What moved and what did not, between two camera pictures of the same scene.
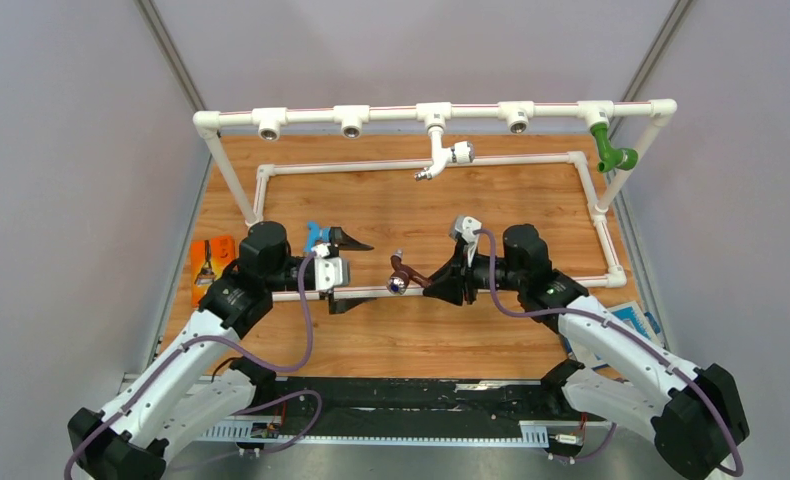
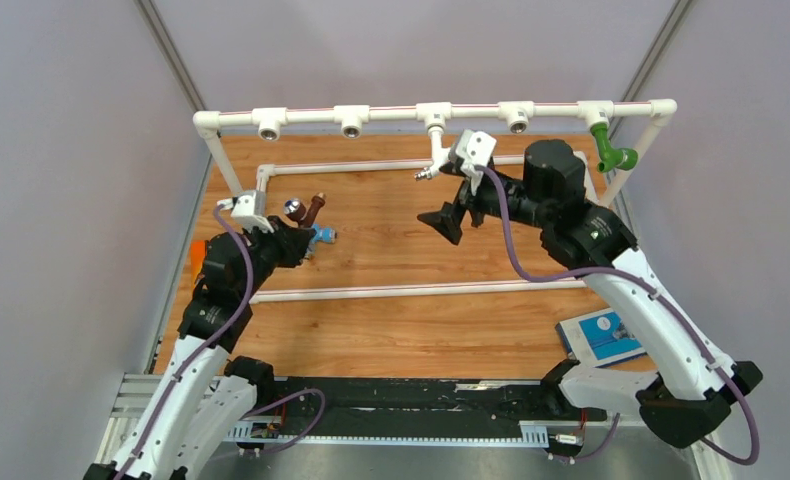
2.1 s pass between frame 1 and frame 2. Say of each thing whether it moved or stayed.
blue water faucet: stayed
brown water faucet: moved
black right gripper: moved
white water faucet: stayed
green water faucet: stayed
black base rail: stayed
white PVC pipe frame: stayed
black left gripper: moved
